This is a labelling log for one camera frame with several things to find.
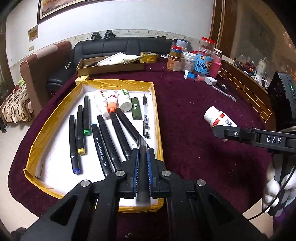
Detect black marker pink cap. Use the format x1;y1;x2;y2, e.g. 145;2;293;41
97;115;121;171

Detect thin black pen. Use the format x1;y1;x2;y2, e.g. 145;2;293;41
136;137;151;206

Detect black marker green caps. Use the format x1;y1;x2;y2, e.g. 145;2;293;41
83;95;91;136

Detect black marker yellow ends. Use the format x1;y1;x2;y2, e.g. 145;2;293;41
76;105;86;155

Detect black marker blue cap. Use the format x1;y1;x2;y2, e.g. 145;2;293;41
69;115;81;175

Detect white bottle red label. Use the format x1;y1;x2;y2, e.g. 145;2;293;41
204;106;237;130

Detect right white-gloved hand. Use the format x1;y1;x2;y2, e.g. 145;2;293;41
262;163;295;213

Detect clear gel pen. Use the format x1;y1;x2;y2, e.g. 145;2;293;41
143;95;150;139

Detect green lighter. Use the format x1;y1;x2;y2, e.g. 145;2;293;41
131;97;142;121

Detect yellow-taped white tray box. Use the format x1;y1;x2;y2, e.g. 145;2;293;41
23;79;164;199

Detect white bottle green label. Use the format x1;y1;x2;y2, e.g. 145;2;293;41
117;89;132;112

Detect orange-capped glue bottle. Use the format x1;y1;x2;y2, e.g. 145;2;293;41
106;90;118;113

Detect blue small box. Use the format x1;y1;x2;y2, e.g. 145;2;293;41
187;73;195;81

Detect brown cardboard box with papers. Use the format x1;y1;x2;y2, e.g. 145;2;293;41
76;52;144;77

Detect white power adapter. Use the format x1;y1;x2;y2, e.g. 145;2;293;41
204;77;217;86

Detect jar with red lid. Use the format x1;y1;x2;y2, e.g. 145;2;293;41
166;45;183;72

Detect white plastic tub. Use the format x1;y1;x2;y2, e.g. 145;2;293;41
181;52;197;72

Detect pink bottle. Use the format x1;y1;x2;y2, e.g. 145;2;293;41
209;49;222;78

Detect blue snack bag jar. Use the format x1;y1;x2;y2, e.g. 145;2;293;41
194;37;216;76

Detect black leather sofa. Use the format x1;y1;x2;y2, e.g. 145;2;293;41
46;36;173;95

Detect maroon armchair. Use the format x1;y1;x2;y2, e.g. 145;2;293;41
20;41;72;115

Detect wooden glass cabinet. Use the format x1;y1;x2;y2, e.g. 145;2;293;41
0;18;15;103

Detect framed wall painting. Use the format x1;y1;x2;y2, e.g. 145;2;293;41
36;0;144;24

